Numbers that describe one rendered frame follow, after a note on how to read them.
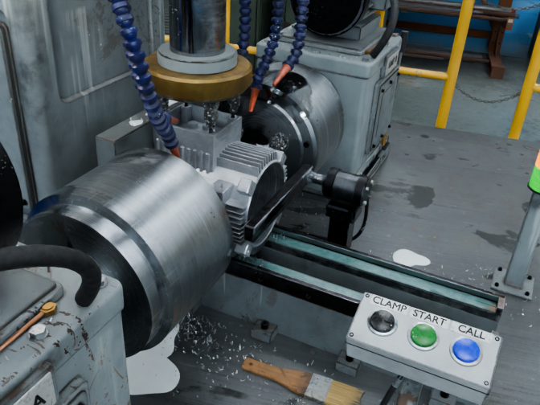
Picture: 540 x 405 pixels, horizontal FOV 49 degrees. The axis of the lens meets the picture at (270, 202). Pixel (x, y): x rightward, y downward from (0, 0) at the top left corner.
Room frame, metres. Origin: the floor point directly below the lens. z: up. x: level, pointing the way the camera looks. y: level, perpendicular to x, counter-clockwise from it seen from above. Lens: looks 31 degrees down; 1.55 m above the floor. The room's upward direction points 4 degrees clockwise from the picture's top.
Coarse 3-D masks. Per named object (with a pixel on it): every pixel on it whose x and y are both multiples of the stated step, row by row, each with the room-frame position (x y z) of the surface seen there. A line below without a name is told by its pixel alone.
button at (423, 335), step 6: (420, 324) 0.53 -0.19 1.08; (426, 324) 0.53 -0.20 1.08; (414, 330) 0.52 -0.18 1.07; (420, 330) 0.52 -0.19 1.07; (426, 330) 0.52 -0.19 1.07; (432, 330) 0.52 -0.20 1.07; (414, 336) 0.52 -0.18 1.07; (420, 336) 0.52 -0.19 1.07; (426, 336) 0.52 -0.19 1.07; (432, 336) 0.52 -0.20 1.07; (414, 342) 0.51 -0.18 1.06; (420, 342) 0.51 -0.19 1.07; (426, 342) 0.51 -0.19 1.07; (432, 342) 0.51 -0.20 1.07
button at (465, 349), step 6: (456, 342) 0.51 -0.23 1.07; (462, 342) 0.51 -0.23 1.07; (468, 342) 0.51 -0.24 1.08; (474, 342) 0.51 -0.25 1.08; (456, 348) 0.50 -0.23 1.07; (462, 348) 0.50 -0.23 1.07; (468, 348) 0.50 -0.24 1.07; (474, 348) 0.50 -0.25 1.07; (456, 354) 0.49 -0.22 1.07; (462, 354) 0.49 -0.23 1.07; (468, 354) 0.49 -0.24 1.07; (474, 354) 0.49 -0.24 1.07; (462, 360) 0.49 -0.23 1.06; (468, 360) 0.49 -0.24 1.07; (474, 360) 0.49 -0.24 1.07
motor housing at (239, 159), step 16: (240, 144) 0.93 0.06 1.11; (224, 160) 0.88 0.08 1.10; (240, 160) 0.87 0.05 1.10; (256, 160) 0.87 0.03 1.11; (272, 160) 0.90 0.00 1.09; (208, 176) 0.87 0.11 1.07; (224, 176) 0.86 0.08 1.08; (240, 176) 0.86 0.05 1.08; (256, 176) 0.85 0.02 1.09; (272, 176) 0.96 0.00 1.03; (256, 192) 0.97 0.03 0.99; (272, 192) 0.96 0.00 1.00; (240, 208) 0.81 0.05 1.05; (256, 208) 0.95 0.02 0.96; (240, 224) 0.80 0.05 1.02; (272, 224) 0.92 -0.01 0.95; (240, 240) 0.80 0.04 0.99; (256, 240) 0.88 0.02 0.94
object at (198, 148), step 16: (176, 112) 0.98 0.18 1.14; (192, 112) 1.00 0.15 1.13; (224, 112) 0.97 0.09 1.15; (176, 128) 0.90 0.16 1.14; (192, 128) 0.94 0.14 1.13; (208, 128) 0.93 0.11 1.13; (224, 128) 0.91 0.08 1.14; (240, 128) 0.96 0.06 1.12; (160, 144) 0.91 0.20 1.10; (192, 144) 0.89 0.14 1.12; (208, 144) 0.87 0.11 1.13; (224, 144) 0.91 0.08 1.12; (192, 160) 0.89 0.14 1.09; (208, 160) 0.87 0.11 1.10
